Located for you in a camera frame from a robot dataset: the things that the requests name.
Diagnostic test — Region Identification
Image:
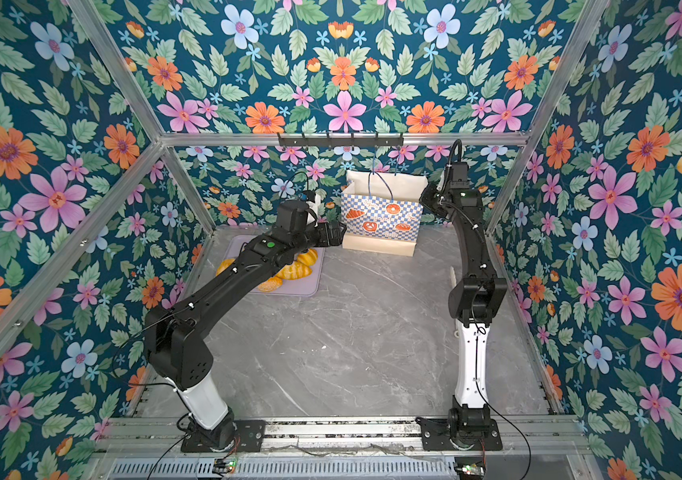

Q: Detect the ring shaped bagel bread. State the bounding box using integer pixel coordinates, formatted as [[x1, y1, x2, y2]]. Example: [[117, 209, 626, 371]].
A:
[[216, 258, 236, 276]]

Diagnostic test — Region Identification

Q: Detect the black hook rail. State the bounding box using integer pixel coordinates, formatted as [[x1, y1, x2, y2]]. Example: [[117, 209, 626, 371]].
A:
[[277, 133, 405, 148]]

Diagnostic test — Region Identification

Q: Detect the large striped croissant bread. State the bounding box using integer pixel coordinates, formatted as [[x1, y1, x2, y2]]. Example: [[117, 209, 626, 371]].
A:
[[276, 261, 313, 281]]

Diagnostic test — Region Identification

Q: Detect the small yellow striped bun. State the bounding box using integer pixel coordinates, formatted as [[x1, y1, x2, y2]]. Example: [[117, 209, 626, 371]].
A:
[[296, 249, 319, 267]]

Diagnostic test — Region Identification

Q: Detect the blue checkered paper bag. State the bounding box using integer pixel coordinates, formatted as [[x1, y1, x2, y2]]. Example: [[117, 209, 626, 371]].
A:
[[341, 171, 428, 257]]

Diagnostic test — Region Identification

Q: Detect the sesame coated bread roll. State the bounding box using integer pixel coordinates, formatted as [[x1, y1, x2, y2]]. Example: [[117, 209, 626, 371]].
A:
[[257, 276, 283, 293]]

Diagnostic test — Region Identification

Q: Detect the lilac plastic tray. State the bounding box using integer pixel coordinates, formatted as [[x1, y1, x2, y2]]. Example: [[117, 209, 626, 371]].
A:
[[219, 235, 325, 297]]

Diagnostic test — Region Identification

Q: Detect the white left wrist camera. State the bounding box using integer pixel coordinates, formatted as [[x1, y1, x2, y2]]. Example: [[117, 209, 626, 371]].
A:
[[304, 190, 322, 224]]

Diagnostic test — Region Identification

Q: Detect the aluminium frame profile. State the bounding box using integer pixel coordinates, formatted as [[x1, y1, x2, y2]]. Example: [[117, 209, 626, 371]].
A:
[[0, 1, 611, 356]]

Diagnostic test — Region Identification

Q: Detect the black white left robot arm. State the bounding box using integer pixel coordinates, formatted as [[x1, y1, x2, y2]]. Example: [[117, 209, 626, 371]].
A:
[[142, 200, 346, 451]]

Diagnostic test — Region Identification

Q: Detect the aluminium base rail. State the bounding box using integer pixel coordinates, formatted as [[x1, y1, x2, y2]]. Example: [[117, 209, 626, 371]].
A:
[[84, 415, 602, 479]]

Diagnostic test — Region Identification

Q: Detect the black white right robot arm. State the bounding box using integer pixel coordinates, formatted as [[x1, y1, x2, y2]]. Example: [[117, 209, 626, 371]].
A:
[[420, 140, 508, 451]]

